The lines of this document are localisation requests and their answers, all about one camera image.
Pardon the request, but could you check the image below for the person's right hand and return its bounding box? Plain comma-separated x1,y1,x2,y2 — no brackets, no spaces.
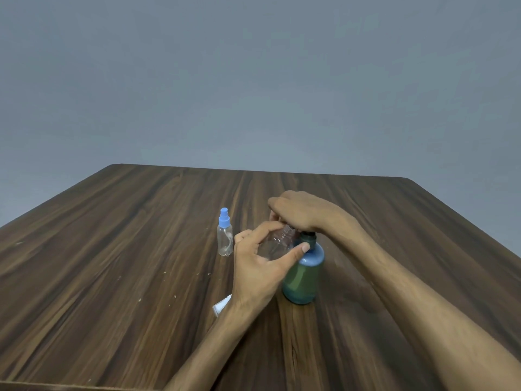
266,190,361,241

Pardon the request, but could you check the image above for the person's left hand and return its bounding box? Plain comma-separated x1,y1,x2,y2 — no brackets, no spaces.
230,220,312,318

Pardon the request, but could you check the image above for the clear small bottle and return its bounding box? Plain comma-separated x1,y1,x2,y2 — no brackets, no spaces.
258,224,300,263

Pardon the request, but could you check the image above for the white spray cap with tube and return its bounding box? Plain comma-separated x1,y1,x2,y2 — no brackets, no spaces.
212,294,233,318

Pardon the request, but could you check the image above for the blue green pump bottle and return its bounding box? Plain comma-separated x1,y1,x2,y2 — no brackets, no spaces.
281,230,326,306

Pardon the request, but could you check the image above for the blue-capped small spray bottle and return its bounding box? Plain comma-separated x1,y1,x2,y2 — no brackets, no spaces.
218,207,234,257

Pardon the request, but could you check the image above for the person's right forearm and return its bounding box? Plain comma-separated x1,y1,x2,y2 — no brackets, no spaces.
321,217,521,391

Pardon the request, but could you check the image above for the person's left forearm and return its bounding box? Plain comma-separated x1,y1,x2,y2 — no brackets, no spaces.
162,299,261,391

